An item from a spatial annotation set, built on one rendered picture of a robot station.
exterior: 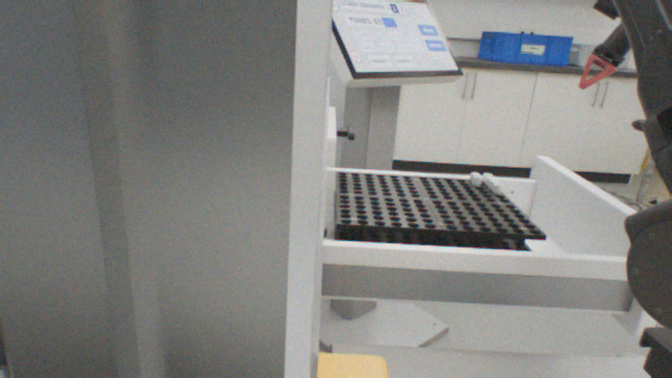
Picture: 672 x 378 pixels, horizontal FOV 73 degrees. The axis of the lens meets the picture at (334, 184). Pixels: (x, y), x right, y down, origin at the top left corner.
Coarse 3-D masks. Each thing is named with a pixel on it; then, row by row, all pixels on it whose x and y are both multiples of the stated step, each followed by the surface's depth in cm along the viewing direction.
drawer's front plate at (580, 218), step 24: (552, 168) 63; (552, 192) 63; (576, 192) 57; (600, 192) 53; (552, 216) 62; (576, 216) 56; (600, 216) 51; (624, 216) 47; (576, 240) 56; (600, 240) 51; (624, 240) 47
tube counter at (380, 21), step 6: (378, 18) 137; (384, 18) 139; (390, 18) 141; (396, 18) 143; (402, 18) 145; (408, 18) 147; (378, 24) 136; (384, 24) 138; (390, 24) 140; (396, 24) 142; (402, 24) 144; (408, 24) 146
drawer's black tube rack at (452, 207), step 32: (352, 192) 56; (384, 192) 57; (416, 192) 58; (448, 192) 58; (480, 192) 60; (352, 224) 47; (384, 224) 48; (416, 224) 48; (448, 224) 48; (480, 224) 50; (512, 224) 50
